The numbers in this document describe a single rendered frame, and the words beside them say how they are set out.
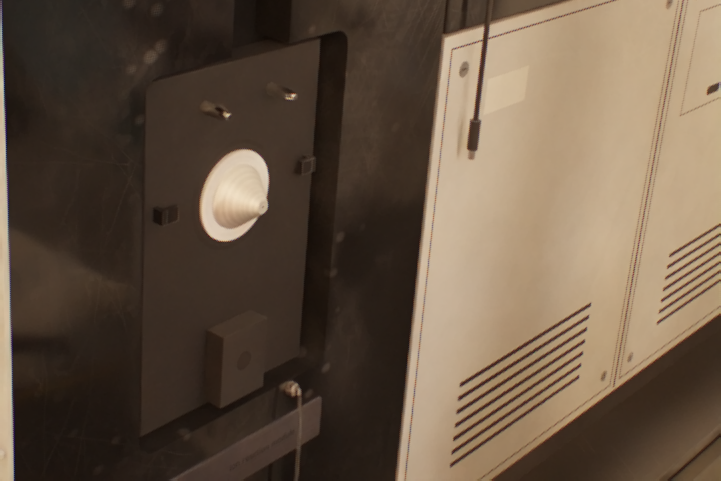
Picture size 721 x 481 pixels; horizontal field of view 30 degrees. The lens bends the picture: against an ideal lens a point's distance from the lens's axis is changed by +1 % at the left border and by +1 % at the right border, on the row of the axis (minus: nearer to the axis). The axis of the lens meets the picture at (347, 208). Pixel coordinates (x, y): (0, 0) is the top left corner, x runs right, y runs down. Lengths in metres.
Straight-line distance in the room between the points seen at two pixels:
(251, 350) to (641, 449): 0.72
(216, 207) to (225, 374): 0.12
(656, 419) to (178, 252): 0.87
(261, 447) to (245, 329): 0.11
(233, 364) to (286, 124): 0.17
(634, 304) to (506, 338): 0.27
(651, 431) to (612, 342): 0.16
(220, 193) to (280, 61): 0.09
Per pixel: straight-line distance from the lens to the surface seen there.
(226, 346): 0.89
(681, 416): 1.62
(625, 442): 1.55
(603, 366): 1.45
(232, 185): 0.85
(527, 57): 1.10
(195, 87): 0.81
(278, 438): 0.99
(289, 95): 0.85
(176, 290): 0.86
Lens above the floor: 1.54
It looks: 23 degrees down
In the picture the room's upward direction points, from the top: 5 degrees clockwise
